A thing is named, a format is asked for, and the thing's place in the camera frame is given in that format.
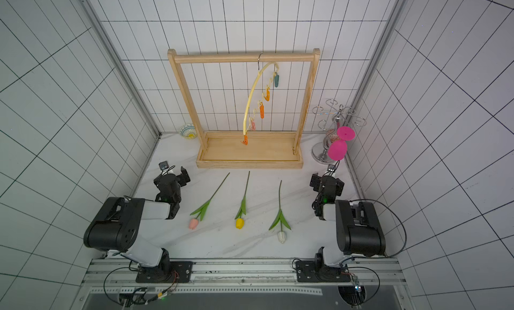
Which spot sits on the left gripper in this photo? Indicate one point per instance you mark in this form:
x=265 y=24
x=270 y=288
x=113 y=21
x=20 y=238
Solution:
x=173 y=179

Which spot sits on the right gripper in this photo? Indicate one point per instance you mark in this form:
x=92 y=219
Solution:
x=326 y=183

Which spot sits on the pink tulip flower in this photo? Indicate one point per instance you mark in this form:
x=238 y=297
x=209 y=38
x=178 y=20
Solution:
x=198 y=215

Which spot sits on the white tulip flower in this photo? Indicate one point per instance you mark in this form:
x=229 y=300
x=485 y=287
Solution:
x=280 y=221

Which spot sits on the yellow tulip flower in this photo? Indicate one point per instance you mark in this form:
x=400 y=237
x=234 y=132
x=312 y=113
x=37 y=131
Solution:
x=239 y=219

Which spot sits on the yellow clothes hanger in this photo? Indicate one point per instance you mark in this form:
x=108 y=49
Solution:
x=249 y=112

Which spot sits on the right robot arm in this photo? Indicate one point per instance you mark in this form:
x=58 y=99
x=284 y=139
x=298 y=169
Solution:
x=358 y=229

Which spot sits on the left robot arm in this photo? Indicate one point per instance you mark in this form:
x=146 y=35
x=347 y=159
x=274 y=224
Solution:
x=116 y=228

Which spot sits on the chrome glass holder stand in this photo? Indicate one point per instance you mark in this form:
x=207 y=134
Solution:
x=332 y=122

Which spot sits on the pink plastic wine glass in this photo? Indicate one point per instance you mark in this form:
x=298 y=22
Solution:
x=338 y=149

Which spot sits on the patterned glass on stand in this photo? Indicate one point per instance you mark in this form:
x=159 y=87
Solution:
x=331 y=136

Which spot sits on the small patterned bowl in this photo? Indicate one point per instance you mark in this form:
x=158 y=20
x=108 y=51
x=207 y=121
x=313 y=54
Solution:
x=188 y=131

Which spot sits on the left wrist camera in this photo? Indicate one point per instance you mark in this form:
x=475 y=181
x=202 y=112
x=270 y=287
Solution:
x=163 y=166

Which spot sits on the wooden hanging rack frame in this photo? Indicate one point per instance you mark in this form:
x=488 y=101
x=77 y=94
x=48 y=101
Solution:
x=265 y=150

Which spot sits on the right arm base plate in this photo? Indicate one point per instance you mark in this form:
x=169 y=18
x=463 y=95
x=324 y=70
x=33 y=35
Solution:
x=308 y=271

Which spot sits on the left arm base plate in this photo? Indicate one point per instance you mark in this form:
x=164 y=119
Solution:
x=171 y=272

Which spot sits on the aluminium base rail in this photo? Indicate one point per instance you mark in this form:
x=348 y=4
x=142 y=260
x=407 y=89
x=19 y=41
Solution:
x=113 y=278

